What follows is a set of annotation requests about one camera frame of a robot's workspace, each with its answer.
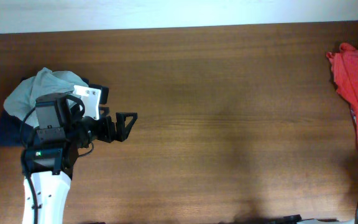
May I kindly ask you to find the dark navy folded garment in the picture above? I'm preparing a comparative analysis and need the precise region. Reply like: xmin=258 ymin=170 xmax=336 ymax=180
xmin=0 ymin=77 xmax=90 ymax=147

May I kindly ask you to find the light grey folded shirt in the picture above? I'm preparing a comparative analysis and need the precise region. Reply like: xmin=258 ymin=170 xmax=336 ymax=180
xmin=4 ymin=68 xmax=88 ymax=121

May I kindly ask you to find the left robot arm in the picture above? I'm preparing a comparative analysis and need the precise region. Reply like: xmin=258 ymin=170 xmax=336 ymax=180
xmin=21 ymin=85 xmax=138 ymax=223

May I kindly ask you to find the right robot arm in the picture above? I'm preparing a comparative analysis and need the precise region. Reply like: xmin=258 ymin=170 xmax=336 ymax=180
xmin=267 ymin=215 xmax=355 ymax=224

